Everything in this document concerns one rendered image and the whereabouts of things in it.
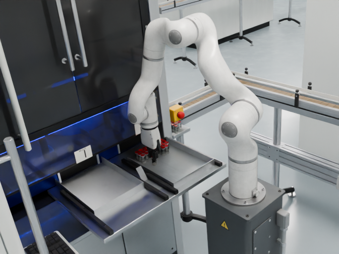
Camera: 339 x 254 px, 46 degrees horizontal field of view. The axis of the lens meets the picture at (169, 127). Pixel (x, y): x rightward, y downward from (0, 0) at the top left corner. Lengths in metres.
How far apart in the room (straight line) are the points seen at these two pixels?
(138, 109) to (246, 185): 0.55
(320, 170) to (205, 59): 1.32
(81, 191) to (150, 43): 0.74
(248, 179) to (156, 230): 0.90
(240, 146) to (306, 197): 1.71
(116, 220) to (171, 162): 0.46
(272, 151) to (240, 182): 1.11
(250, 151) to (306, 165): 1.08
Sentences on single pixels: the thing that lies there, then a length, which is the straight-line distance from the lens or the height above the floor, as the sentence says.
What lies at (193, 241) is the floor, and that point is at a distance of 2.81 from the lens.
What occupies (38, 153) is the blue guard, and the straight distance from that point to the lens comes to 1.77.
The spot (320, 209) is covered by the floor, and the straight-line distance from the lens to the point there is 3.12.
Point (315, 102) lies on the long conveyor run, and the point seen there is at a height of 0.93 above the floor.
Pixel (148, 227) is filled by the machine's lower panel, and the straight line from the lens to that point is 2.35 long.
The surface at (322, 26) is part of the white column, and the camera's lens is 2.98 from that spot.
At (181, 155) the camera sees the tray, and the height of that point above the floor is 0.88.
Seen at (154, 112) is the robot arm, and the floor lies 1.17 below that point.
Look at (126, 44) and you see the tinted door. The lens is 1.88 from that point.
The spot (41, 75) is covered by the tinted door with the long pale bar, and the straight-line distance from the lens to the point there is 1.69.
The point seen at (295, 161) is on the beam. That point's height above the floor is 0.50.
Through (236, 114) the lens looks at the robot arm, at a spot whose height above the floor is 1.28.
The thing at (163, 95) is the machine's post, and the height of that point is 1.14.
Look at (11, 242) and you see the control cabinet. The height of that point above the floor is 1.20.
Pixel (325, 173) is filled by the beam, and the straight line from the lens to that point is 2.60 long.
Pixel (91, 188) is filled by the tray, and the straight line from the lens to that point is 1.88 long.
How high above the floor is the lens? 1.93
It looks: 27 degrees down
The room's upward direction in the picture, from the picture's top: 6 degrees counter-clockwise
